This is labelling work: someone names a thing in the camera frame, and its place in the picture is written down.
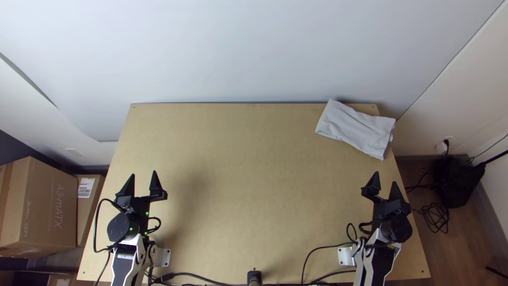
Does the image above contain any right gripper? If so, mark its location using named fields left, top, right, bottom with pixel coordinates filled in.
left=360, top=171, right=412, bottom=232

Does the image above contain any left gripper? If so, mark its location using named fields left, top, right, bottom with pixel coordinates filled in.
left=115, top=169, right=168, bottom=224

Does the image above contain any white t-shirt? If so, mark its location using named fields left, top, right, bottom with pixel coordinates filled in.
left=314, top=98, right=397, bottom=161

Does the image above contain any small labelled cardboard box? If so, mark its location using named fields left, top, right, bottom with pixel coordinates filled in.
left=75, top=174, right=106, bottom=247

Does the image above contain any black bag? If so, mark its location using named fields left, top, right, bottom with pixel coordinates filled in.
left=431, top=155, right=486, bottom=209

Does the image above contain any large cardboard box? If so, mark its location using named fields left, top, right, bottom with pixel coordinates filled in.
left=0, top=156, right=78, bottom=249

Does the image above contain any black cable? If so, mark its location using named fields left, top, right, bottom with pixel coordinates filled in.
left=300, top=241, right=355, bottom=285
left=466, top=132, right=508, bottom=164
left=93, top=198, right=122, bottom=254
left=404, top=168, right=451, bottom=235
left=144, top=271, right=249, bottom=286

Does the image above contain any white wall socket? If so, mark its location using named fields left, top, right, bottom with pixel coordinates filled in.
left=435, top=137, right=453, bottom=155

